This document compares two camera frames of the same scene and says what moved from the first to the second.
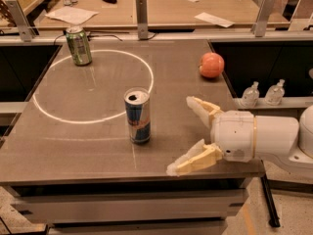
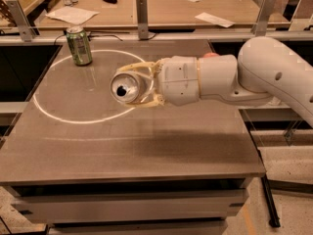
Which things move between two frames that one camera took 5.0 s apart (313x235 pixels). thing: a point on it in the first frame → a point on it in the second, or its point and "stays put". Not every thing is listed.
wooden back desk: (169, 9) stays put
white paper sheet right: (214, 20) stays put
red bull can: (137, 106) → (130, 87)
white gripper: (233, 135) → (179, 79)
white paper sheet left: (71, 15) stays put
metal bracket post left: (25, 31) stays put
